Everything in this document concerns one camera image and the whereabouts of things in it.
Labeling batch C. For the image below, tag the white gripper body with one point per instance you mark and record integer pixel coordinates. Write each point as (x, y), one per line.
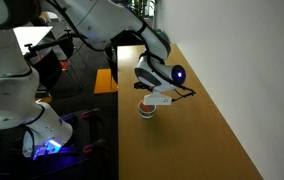
(158, 99)

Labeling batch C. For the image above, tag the orange marker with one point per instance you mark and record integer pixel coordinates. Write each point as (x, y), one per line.
(144, 106)

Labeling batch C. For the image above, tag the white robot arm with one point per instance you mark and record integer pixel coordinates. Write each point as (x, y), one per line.
(8, 93)

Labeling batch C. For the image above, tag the white mug with green band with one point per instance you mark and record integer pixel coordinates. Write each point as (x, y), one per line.
(147, 114)

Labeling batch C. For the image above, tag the green waste bin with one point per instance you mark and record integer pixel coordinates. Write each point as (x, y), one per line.
(163, 35)

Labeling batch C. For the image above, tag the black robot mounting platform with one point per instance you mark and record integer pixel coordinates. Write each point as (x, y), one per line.
(82, 133)

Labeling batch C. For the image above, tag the green potted plant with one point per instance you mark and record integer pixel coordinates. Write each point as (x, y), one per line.
(142, 8)

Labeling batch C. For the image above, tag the white office table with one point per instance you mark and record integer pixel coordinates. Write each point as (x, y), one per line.
(32, 38)

